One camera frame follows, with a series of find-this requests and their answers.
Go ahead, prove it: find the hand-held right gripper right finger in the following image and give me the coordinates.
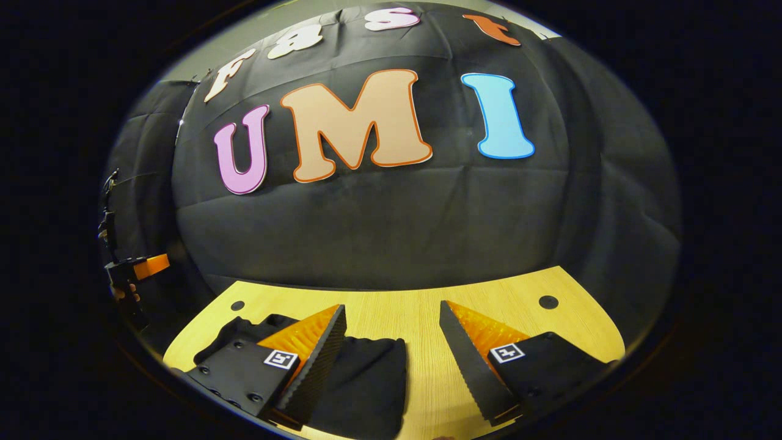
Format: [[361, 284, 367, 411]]
[[439, 299, 612, 427]]

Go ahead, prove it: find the black button shirt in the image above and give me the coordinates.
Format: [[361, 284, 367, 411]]
[[192, 313, 408, 439]]

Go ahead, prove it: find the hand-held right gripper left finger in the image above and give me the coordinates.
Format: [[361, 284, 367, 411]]
[[186, 304, 348, 428]]

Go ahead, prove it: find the black backdrop cloth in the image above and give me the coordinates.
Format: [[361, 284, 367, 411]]
[[101, 0, 682, 361]]

